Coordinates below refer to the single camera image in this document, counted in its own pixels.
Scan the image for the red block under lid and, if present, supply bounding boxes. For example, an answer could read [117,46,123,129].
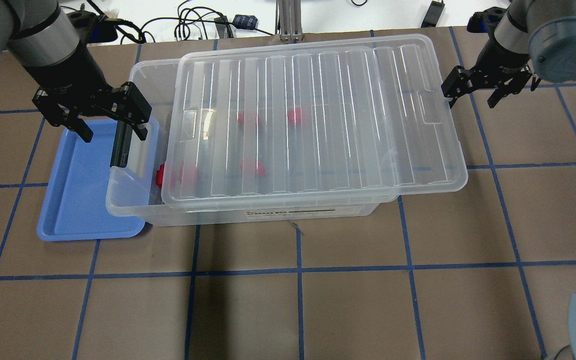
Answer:
[286,107,303,127]

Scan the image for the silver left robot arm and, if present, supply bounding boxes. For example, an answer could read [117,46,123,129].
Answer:
[0,0,153,142]

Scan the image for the clear plastic box lid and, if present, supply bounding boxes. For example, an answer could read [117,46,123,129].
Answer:
[161,34,468,212]

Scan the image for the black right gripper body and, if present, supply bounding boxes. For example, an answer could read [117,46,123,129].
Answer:
[447,64,534,96]

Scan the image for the black power adapter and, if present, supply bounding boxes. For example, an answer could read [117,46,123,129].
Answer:
[420,0,445,28]

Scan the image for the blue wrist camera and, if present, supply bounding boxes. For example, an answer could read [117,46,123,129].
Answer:
[466,6,507,35]

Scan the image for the blue plastic tray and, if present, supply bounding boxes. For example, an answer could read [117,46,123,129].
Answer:
[36,117,160,242]

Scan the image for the clear plastic storage box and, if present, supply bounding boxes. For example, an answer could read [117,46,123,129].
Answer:
[129,54,397,227]

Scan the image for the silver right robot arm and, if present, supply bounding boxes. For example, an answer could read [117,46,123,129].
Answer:
[441,0,576,109]

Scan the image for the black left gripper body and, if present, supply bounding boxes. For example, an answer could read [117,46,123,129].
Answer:
[32,81,152,128]

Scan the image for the aluminium frame post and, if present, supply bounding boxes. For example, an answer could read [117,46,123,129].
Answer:
[275,0,304,43]

